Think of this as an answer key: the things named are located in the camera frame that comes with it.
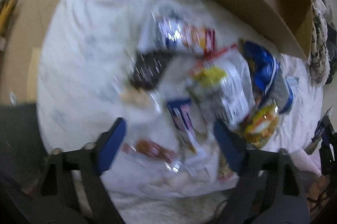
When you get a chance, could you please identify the grey blue snack bag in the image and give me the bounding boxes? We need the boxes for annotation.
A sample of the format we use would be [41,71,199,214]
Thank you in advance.
[269,70,294,114]

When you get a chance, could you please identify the red white rice cake packet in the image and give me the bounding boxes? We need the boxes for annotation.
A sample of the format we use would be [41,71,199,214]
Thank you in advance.
[166,98,206,165]

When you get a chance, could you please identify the large white noodle snack bag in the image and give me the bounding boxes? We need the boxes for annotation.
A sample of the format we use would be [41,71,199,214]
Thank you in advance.
[185,44,255,130]

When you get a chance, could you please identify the yellow orange snack packet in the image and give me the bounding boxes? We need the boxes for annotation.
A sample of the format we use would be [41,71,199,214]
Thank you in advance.
[243,102,279,149]

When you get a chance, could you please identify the cream black fuzzy blanket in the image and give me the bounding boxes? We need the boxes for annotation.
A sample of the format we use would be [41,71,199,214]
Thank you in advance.
[309,0,333,85]

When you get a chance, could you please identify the dark brown jerky packet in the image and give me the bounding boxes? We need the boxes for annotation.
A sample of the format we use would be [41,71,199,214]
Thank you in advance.
[129,52,173,90]

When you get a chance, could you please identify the white printed duvet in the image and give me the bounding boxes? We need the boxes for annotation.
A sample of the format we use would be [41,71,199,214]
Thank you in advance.
[36,0,325,224]

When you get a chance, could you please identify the red white striped snack bar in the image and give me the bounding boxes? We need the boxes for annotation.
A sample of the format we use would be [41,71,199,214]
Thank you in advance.
[121,138,182,173]

